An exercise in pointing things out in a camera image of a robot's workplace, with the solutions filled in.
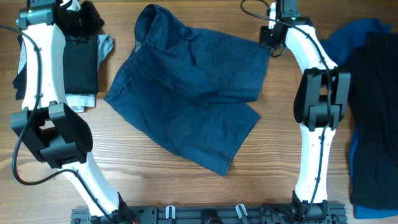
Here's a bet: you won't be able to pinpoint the folded black shirt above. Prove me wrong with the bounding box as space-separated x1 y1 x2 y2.
12 1 106 108

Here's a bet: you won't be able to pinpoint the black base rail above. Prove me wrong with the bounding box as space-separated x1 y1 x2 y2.
70 203 348 224

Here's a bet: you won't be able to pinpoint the black shirt on pile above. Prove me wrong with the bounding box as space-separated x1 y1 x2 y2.
345 33 397 210

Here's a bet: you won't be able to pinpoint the blue shirt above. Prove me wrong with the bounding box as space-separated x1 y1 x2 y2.
321 19 397 219

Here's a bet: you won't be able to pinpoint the navy blue shorts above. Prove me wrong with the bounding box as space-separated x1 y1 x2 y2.
105 4 270 176

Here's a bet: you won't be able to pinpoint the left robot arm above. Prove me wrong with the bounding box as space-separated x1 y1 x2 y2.
10 1 138 223

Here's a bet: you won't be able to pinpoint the folded white grey shirt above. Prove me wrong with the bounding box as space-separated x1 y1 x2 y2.
17 34 114 113

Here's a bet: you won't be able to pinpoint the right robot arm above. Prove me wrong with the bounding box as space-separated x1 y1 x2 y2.
260 0 351 223

